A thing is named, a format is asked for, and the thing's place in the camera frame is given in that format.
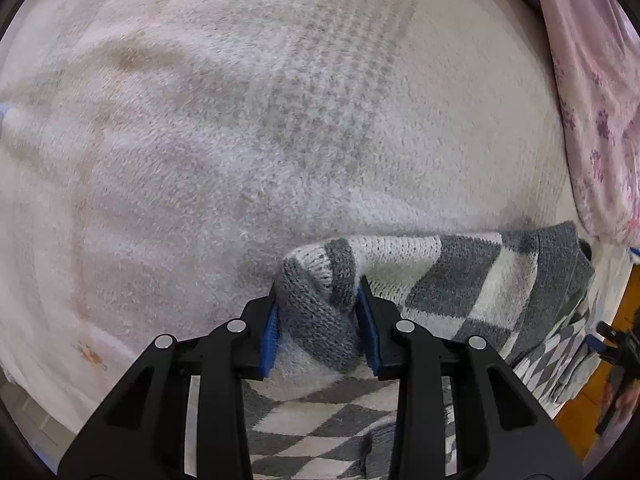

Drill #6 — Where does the cartoon printed bed sheet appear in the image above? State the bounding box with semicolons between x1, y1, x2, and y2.
575;240;637;346

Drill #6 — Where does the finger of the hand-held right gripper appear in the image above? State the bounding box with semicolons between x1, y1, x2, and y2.
585;320;626;362

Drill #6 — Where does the grey white checkered cardigan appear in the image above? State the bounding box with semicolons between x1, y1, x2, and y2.
242;220;598;480

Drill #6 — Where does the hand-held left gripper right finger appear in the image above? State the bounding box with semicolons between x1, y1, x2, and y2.
356;275;583;480

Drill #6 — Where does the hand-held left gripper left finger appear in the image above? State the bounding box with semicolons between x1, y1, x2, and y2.
57;280;281;480

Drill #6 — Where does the white fleece blanket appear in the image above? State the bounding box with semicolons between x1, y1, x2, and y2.
0;0;587;436

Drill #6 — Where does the purple floral quilt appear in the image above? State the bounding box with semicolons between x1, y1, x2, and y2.
475;0;640;247

